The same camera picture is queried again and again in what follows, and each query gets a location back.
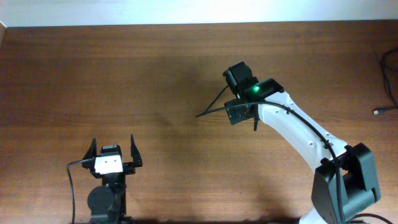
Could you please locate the black usb cable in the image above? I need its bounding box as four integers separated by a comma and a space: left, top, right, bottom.
373, 48, 398, 116

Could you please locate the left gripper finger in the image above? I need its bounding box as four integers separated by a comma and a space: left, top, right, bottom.
82, 138, 97, 161
130, 134, 142, 167

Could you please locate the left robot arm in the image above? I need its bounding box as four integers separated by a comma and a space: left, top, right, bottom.
82, 136, 142, 224

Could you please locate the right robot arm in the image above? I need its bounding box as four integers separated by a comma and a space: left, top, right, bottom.
223, 62, 381, 223

